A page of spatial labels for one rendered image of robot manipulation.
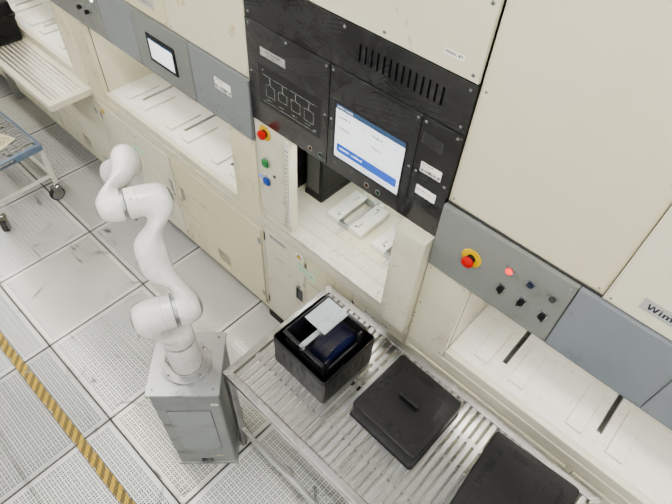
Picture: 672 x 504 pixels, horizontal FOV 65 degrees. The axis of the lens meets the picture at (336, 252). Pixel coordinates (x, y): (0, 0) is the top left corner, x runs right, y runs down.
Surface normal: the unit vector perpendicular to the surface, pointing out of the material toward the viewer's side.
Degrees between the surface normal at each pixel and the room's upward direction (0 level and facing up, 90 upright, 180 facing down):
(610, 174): 90
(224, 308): 0
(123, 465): 0
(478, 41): 91
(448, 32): 92
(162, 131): 0
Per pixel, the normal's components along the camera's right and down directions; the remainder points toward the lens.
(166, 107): 0.05, -0.64
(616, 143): -0.68, 0.54
